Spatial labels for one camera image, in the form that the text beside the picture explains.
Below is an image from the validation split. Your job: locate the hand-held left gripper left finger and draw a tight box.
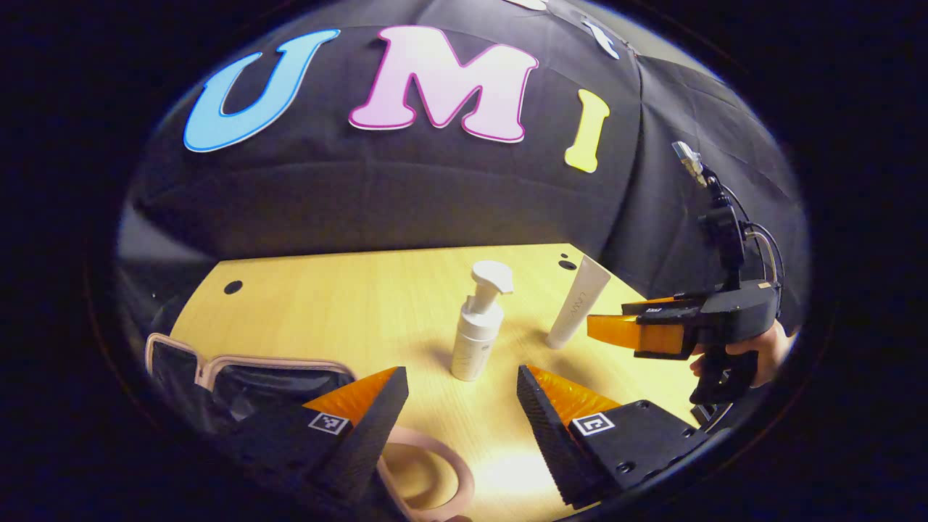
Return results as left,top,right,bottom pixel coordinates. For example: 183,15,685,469
217,366,409,520

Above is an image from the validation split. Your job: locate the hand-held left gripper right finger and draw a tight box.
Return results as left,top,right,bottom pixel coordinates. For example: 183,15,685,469
516,365,715,510

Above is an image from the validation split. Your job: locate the white skin care tube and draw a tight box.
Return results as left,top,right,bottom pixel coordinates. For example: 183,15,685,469
545,254,613,351

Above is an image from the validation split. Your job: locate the white pump bottle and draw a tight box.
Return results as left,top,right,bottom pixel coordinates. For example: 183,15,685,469
450,260,515,383

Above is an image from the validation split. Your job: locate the pink suitcase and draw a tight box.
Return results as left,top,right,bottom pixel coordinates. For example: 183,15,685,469
145,332,476,522

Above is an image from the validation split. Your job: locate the black backdrop cloth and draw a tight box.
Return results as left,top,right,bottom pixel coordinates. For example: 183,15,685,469
120,0,810,341

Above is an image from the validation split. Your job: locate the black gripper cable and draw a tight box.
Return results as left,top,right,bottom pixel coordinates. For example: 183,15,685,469
744,223,787,288

